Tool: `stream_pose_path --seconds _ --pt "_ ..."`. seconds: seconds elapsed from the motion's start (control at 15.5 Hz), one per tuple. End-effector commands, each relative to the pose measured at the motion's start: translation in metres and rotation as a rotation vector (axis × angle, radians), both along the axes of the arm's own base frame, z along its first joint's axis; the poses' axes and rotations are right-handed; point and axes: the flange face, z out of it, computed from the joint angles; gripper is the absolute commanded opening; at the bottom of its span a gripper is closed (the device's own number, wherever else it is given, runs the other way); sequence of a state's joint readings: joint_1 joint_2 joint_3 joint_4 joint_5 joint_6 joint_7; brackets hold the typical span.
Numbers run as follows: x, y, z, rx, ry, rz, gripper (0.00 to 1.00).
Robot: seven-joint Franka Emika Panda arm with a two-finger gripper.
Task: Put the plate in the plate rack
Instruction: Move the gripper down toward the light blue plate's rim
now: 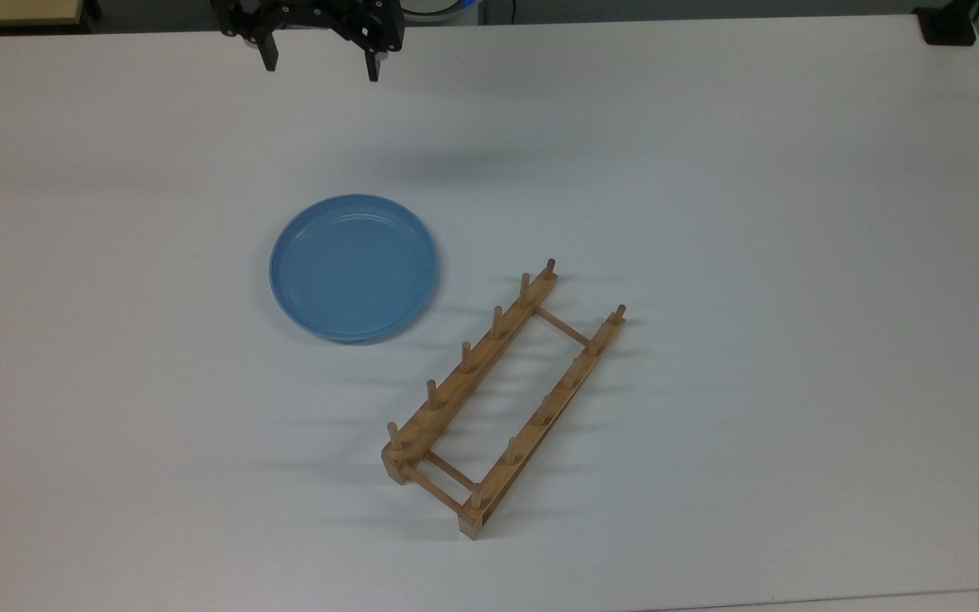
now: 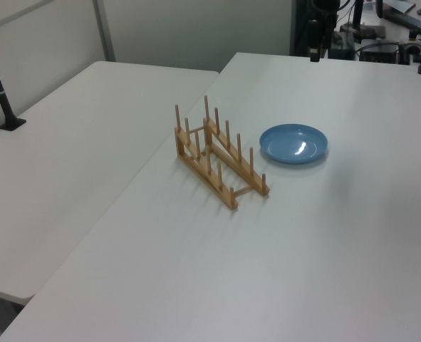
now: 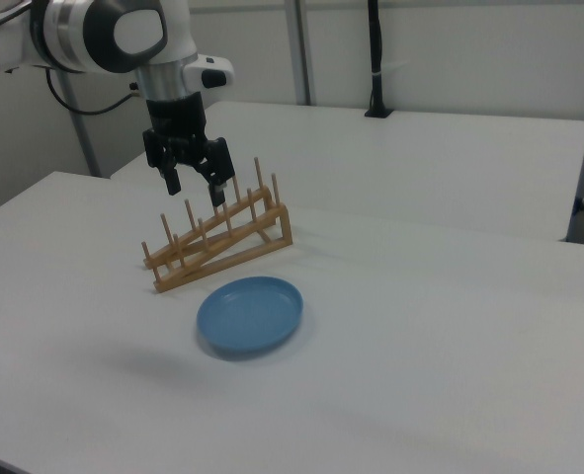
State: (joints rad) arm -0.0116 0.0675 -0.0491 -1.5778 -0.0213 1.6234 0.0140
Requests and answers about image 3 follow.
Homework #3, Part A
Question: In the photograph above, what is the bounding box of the wooden plate rack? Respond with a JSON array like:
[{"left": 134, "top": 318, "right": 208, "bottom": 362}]
[{"left": 140, "top": 156, "right": 293, "bottom": 295}]

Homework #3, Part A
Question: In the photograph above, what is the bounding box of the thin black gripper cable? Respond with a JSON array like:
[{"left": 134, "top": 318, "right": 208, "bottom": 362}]
[{"left": 44, "top": 66, "right": 140, "bottom": 117}]

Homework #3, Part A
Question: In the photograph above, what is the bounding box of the blue round plate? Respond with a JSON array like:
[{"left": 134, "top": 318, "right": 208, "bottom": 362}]
[{"left": 196, "top": 276, "right": 305, "bottom": 364}]

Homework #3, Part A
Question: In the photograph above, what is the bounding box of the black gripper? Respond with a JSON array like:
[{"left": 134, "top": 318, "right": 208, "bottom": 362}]
[{"left": 141, "top": 92, "right": 237, "bottom": 207}]

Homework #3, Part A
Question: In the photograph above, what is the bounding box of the black pole with base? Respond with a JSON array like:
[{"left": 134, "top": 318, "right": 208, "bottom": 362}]
[{"left": 363, "top": 0, "right": 396, "bottom": 119}]

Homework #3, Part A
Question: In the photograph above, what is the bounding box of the grey metal partition post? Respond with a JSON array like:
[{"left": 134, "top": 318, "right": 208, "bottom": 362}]
[
  {"left": 285, "top": 0, "right": 318, "bottom": 106},
  {"left": 62, "top": 73, "right": 101, "bottom": 178}
]

